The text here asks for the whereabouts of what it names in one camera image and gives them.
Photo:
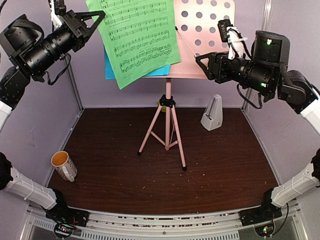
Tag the aluminium front rail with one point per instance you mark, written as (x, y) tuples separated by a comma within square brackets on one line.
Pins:
[(221, 225)]

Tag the pink music stand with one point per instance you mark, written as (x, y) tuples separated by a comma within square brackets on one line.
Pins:
[(197, 34)]

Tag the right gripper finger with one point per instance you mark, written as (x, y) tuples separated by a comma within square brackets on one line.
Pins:
[(203, 58), (207, 69)]

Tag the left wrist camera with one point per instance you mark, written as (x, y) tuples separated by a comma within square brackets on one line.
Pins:
[(57, 10)]

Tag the white metronome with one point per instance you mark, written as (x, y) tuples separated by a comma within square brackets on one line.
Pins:
[(212, 117)]

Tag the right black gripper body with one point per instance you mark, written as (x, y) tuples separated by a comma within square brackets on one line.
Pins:
[(257, 75)]

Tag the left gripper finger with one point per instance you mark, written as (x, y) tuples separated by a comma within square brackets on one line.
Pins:
[(89, 31), (84, 16)]

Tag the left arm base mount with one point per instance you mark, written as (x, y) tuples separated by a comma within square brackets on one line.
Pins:
[(66, 219)]

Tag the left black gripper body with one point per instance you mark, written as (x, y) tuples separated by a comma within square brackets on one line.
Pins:
[(40, 55)]

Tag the green plastic bowl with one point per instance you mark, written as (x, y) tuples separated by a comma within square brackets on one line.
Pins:
[(163, 104)]

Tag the green sheet music paper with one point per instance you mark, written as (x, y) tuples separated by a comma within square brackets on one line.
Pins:
[(139, 36)]

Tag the white patterned mug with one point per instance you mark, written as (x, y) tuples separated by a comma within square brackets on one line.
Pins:
[(64, 165)]

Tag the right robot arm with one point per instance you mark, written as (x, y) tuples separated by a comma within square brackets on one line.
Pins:
[(294, 124)]

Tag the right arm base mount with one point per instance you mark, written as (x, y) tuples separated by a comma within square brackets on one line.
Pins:
[(262, 218)]

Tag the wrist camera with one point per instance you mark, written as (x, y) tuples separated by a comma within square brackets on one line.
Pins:
[(57, 10), (230, 34)]

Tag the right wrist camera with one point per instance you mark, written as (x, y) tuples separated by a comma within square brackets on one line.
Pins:
[(230, 34)]

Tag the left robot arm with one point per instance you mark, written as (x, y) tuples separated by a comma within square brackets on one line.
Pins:
[(12, 92)]

